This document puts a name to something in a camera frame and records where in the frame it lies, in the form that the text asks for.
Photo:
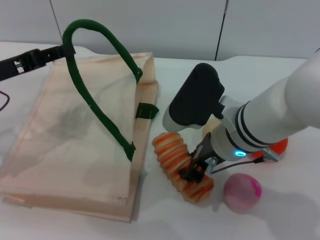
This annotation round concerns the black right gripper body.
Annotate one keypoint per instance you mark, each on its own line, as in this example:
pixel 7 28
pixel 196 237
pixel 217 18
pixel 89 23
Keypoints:
pixel 202 156

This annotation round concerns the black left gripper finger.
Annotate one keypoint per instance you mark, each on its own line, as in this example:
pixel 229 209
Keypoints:
pixel 56 53

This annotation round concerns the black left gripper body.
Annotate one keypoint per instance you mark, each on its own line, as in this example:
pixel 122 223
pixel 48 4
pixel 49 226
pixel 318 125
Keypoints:
pixel 15 66

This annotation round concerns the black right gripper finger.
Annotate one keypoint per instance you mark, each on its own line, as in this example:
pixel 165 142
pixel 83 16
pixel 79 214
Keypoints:
pixel 198 177
pixel 185 175

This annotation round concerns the orange striped bread loaf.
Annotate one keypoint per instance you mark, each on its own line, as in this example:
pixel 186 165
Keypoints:
pixel 170 150

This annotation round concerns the round beige egg yolk pastry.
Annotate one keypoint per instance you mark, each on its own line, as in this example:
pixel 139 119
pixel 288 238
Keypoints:
pixel 212 126

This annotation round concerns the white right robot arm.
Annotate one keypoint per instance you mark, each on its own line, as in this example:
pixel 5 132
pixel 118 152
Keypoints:
pixel 275 112

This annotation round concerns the pink round pastry ball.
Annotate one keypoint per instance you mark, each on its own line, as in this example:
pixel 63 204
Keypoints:
pixel 241 193

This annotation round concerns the orange round fruit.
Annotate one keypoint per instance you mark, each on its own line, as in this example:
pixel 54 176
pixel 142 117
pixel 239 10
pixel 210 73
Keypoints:
pixel 278 147

